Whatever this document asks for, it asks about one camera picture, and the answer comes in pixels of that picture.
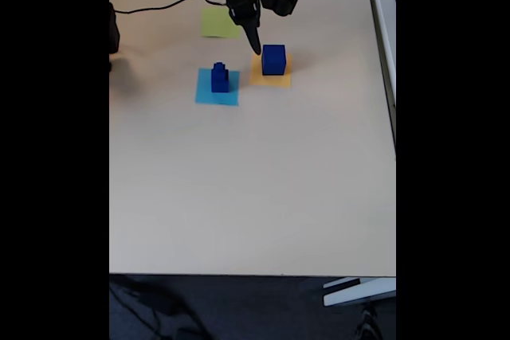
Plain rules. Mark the large blue cube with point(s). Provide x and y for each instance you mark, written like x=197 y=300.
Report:
x=274 y=63

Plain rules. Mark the small blue cube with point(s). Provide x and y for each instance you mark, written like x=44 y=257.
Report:
x=219 y=72

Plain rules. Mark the medium blue cube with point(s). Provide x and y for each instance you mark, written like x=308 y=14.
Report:
x=219 y=84

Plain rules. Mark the green paper square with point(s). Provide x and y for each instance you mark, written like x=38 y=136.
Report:
x=215 y=23

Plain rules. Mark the orange paper square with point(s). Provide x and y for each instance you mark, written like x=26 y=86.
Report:
x=257 y=77

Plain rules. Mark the light blue paper square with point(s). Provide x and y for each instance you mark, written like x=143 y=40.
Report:
x=203 y=95

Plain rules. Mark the white neighbouring table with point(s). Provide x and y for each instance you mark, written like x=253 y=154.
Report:
x=384 y=37

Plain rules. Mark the white table foot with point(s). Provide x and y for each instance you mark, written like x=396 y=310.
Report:
x=358 y=292

